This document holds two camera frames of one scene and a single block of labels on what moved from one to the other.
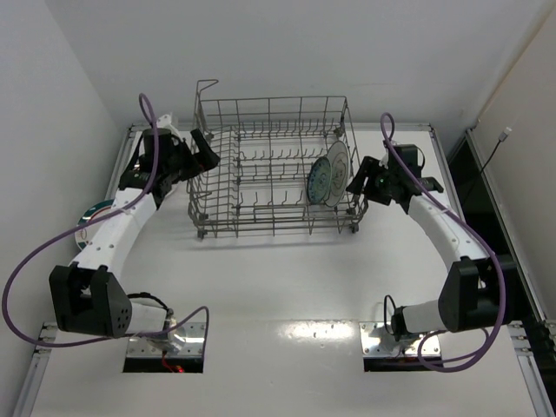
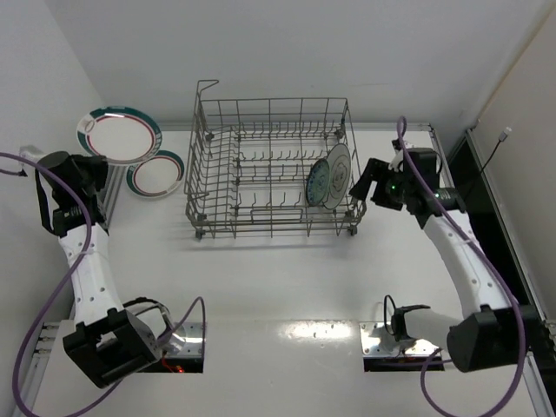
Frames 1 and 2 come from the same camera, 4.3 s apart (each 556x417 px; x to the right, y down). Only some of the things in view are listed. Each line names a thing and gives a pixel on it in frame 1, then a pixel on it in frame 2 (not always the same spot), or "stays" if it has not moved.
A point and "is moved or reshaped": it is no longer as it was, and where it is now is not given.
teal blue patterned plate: [319, 180] stays
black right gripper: [367, 178] stays
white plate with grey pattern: [339, 156] stays
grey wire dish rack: [283, 167] stays
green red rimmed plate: [84, 235] is moved or reshaped
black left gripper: [191, 155] -> [69, 221]
